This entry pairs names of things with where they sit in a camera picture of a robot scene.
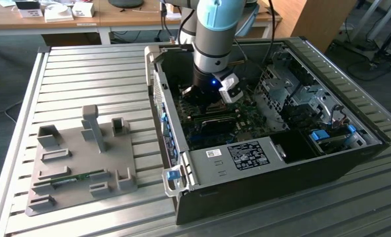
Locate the blue disk carrier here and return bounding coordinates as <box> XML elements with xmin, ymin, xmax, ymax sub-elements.
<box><xmin>310</xmin><ymin>130</ymin><xmax>330</xmax><ymax>143</ymax></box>

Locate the wooden cabinet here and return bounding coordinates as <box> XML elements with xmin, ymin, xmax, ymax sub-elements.
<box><xmin>290</xmin><ymin>0</ymin><xmax>360</xmax><ymax>54</ymax></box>

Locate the green motherboard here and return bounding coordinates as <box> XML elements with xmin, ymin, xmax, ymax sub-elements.
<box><xmin>174</xmin><ymin>82</ymin><xmax>285</xmax><ymax>151</ymax></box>

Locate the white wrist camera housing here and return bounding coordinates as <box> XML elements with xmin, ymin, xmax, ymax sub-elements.
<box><xmin>213</xmin><ymin>71</ymin><xmax>245</xmax><ymax>104</ymax></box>

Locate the metal socket cover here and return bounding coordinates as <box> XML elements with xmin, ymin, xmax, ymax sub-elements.
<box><xmin>207</xmin><ymin>103</ymin><xmax>231</xmax><ymax>112</ymax></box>

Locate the black open PC case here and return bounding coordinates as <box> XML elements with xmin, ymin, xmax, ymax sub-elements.
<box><xmin>145</xmin><ymin>36</ymin><xmax>391</xmax><ymax>226</ymax></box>

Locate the dark round object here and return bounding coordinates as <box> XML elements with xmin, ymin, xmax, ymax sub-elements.
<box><xmin>108</xmin><ymin>0</ymin><xmax>146</xmax><ymax>8</ymax></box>

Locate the small black device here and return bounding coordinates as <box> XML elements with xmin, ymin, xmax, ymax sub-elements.
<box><xmin>14</xmin><ymin>0</ymin><xmax>42</xmax><ymax>10</ymax></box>

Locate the wooden desk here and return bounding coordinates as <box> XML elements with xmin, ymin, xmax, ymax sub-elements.
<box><xmin>98</xmin><ymin>0</ymin><xmax>285</xmax><ymax>45</ymax></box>
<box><xmin>0</xmin><ymin>0</ymin><xmax>102</xmax><ymax>45</ymax></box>

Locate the white labelled box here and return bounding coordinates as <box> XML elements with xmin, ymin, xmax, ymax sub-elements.
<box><xmin>19</xmin><ymin>8</ymin><xmax>46</xmax><ymax>19</ymax></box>
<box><xmin>71</xmin><ymin>2</ymin><xmax>96</xmax><ymax>18</ymax></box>

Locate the grey parts rack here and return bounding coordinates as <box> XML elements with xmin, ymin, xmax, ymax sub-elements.
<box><xmin>24</xmin><ymin>104</ymin><xmax>140</xmax><ymax>217</ymax></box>

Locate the blue case latch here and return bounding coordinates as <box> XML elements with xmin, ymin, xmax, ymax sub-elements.
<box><xmin>166</xmin><ymin>169</ymin><xmax>181</xmax><ymax>183</ymax></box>

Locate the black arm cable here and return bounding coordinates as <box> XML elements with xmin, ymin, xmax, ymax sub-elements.
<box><xmin>261</xmin><ymin>0</ymin><xmax>278</xmax><ymax>65</ymax></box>

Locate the white round holder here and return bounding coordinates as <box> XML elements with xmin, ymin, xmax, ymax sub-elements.
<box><xmin>44</xmin><ymin>3</ymin><xmax>75</xmax><ymax>23</ymax></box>

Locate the grey power supply unit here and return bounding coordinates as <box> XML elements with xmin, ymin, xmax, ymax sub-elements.
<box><xmin>182</xmin><ymin>137</ymin><xmax>287</xmax><ymax>191</ymax></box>

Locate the black RAM slot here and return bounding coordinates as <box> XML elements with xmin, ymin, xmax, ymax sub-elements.
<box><xmin>194</xmin><ymin>115</ymin><xmax>239</xmax><ymax>123</ymax></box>
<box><xmin>191</xmin><ymin>111</ymin><xmax>241</xmax><ymax>119</ymax></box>

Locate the black graphics card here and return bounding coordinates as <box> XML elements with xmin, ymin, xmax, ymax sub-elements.
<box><xmin>198</xmin><ymin>118</ymin><xmax>241</xmax><ymax>137</ymax></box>

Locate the green RAM stick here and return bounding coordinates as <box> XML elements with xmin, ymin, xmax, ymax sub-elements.
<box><xmin>50</xmin><ymin>173</ymin><xmax>104</xmax><ymax>185</ymax></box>

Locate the blue plastic rail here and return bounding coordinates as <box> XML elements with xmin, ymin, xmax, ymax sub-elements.
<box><xmin>346</xmin><ymin>124</ymin><xmax>360</xmax><ymax>149</ymax></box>

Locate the CPU socket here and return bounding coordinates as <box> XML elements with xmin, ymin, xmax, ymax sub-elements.
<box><xmin>205</xmin><ymin>103</ymin><xmax>233</xmax><ymax>113</ymax></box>

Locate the silver drive cage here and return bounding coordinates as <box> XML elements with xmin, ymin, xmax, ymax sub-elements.
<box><xmin>254</xmin><ymin>48</ymin><xmax>329</xmax><ymax>131</ymax></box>

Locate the coloured wire bundle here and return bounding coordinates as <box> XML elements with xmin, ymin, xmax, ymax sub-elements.
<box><xmin>327</xmin><ymin>104</ymin><xmax>352</xmax><ymax>129</ymax></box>

